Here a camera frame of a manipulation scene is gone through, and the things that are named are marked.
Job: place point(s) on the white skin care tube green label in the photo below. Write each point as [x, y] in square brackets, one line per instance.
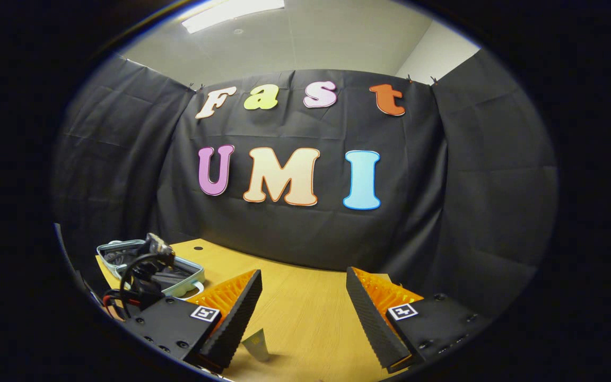
[256, 345]

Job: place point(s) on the small light blue suitcase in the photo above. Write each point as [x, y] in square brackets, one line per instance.
[183, 277]

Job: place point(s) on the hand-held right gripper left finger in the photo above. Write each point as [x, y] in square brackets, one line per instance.
[239, 318]

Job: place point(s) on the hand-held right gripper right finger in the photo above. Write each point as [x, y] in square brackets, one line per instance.
[372, 318]

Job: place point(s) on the black backdrop cloth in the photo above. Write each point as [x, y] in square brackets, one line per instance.
[443, 185]

